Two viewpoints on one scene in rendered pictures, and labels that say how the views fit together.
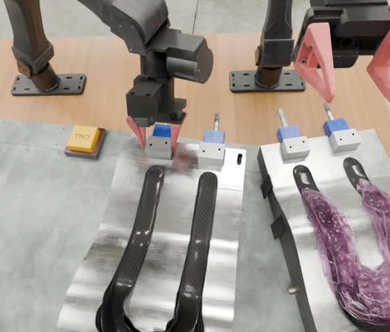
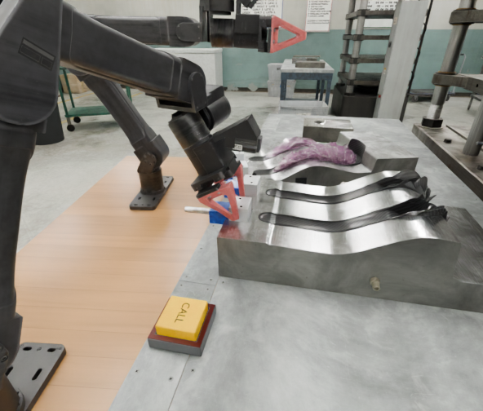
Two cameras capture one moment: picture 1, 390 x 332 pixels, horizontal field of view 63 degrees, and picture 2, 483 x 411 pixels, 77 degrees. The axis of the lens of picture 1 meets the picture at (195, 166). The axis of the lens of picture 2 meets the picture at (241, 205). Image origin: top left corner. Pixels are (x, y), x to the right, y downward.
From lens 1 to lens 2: 0.73 m
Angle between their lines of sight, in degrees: 65
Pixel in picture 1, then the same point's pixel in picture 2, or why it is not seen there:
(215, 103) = (163, 218)
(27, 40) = (10, 260)
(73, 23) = not seen: outside the picture
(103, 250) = (363, 240)
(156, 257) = (355, 211)
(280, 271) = not seen: hidden behind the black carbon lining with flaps
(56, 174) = (235, 369)
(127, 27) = (197, 77)
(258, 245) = not seen: hidden behind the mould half
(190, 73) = (226, 107)
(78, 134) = (178, 317)
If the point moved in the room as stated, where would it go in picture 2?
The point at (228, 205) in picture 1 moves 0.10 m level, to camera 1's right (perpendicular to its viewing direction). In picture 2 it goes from (295, 187) to (289, 170)
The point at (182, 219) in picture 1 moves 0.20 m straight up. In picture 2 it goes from (312, 206) to (325, 108)
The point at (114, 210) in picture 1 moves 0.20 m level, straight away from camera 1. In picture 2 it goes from (312, 245) to (214, 298)
